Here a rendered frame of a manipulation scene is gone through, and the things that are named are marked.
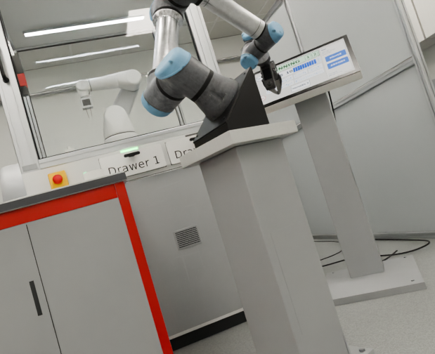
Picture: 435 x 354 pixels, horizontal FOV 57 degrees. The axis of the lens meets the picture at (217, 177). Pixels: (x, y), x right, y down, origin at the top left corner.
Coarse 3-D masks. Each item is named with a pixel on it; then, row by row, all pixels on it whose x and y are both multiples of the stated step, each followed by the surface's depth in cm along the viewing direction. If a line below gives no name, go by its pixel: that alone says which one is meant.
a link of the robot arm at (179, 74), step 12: (180, 48) 122; (168, 60) 120; (180, 60) 120; (192, 60) 122; (156, 72) 123; (168, 72) 120; (180, 72) 120; (192, 72) 121; (204, 72) 123; (168, 84) 124; (180, 84) 123; (192, 84) 122; (168, 96) 128; (180, 96) 128; (192, 96) 125
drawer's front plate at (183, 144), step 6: (180, 138) 192; (186, 138) 193; (168, 144) 190; (174, 144) 191; (180, 144) 192; (186, 144) 193; (192, 144) 193; (168, 150) 190; (174, 150) 191; (180, 150) 191; (186, 150) 192; (174, 156) 190; (180, 156) 191; (174, 162) 190; (180, 162) 192
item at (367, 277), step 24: (312, 120) 199; (312, 144) 200; (336, 144) 196; (336, 168) 196; (336, 192) 197; (336, 216) 197; (360, 216) 193; (360, 240) 194; (360, 264) 194; (384, 264) 203; (408, 264) 193; (336, 288) 189; (360, 288) 179; (384, 288) 170; (408, 288) 165
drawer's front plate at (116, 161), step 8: (128, 152) 185; (144, 152) 187; (152, 152) 188; (160, 152) 189; (104, 160) 181; (112, 160) 182; (120, 160) 183; (128, 160) 184; (136, 160) 185; (144, 160) 186; (152, 160) 187; (160, 160) 188; (104, 168) 181; (120, 168) 183; (128, 168) 184; (144, 168) 186; (152, 168) 187
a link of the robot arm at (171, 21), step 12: (156, 0) 151; (168, 0) 147; (156, 12) 148; (168, 12) 147; (180, 12) 150; (156, 24) 149; (168, 24) 146; (180, 24) 152; (156, 36) 145; (168, 36) 143; (156, 48) 142; (168, 48) 141; (156, 60) 139; (156, 84) 128; (144, 96) 135; (156, 96) 130; (156, 108) 134; (168, 108) 134
